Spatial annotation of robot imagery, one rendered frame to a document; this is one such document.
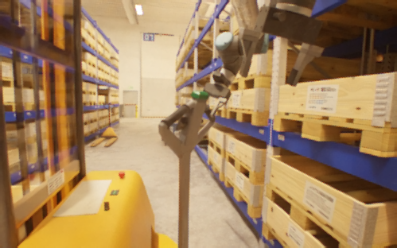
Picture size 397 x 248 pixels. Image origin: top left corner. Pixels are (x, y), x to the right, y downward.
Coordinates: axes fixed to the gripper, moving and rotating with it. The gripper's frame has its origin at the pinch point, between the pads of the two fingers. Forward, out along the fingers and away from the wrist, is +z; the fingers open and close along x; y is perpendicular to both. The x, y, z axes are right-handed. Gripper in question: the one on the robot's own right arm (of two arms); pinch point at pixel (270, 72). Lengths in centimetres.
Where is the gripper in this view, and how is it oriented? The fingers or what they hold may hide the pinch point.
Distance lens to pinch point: 51.5
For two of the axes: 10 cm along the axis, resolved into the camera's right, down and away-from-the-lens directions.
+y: 0.9, 5.0, -8.6
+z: -2.0, 8.6, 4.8
